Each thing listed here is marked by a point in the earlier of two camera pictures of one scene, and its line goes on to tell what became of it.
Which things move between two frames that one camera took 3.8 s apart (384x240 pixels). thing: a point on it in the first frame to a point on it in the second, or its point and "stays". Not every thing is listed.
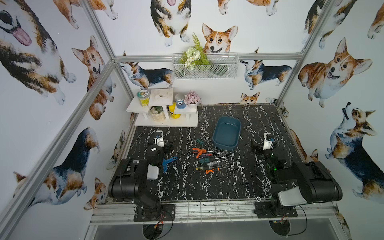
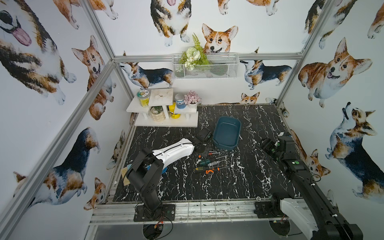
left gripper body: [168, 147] to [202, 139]
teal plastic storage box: [227, 131] stays
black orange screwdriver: [208, 171] stays
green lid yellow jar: [143, 95] stays
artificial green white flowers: [194, 56] stays
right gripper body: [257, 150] to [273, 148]
